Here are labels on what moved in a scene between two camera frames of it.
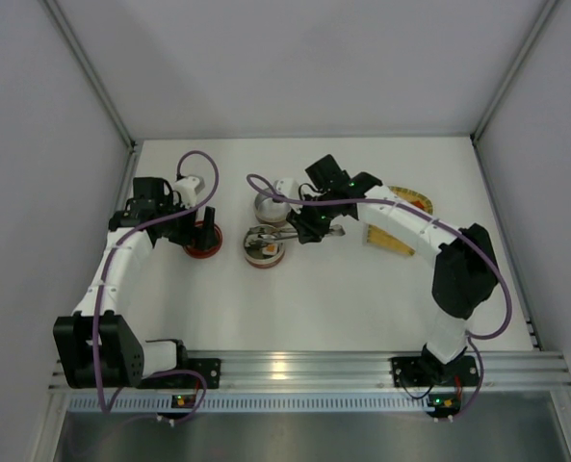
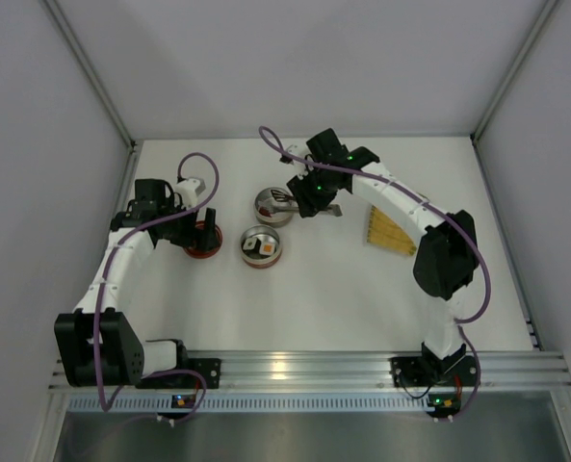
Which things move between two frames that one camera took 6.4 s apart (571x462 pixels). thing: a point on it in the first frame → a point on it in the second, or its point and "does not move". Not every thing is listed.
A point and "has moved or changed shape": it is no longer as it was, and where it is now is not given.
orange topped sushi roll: (271, 248) does not move
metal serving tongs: (271, 234) has moved or changed shape
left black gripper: (189, 231) does not move
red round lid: (197, 253) does not move
